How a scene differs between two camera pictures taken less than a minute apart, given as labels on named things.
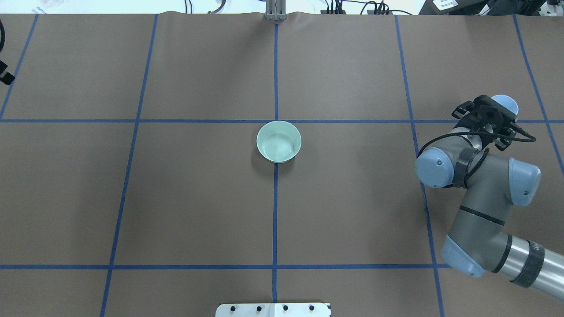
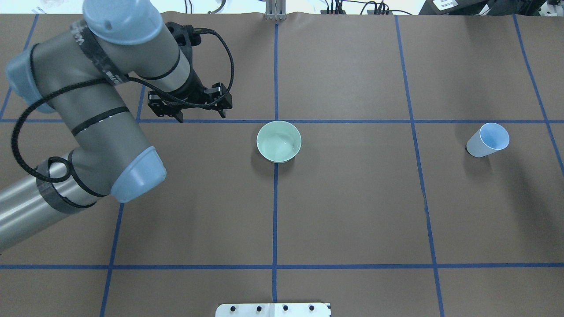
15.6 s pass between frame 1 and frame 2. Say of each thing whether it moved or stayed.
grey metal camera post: stayed
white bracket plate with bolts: stayed
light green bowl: stayed
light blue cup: moved
